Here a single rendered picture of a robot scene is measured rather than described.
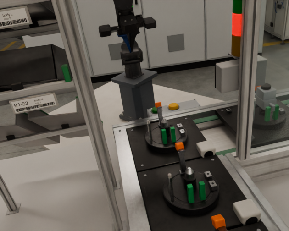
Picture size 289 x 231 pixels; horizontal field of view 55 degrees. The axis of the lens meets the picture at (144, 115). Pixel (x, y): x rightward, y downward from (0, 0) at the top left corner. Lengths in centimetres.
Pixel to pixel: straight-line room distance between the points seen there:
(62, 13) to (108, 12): 325
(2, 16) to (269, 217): 67
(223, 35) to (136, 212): 350
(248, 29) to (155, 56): 329
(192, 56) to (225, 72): 329
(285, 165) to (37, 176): 84
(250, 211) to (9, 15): 61
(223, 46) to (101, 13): 169
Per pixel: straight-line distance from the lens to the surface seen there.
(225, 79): 73
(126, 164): 87
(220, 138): 101
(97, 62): 395
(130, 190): 79
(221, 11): 395
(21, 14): 54
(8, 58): 64
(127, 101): 121
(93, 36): 386
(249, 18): 67
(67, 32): 53
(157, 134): 91
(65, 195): 98
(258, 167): 90
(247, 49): 69
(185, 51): 396
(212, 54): 407
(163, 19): 381
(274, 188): 93
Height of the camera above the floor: 150
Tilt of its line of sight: 30 degrees down
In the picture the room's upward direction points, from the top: 9 degrees counter-clockwise
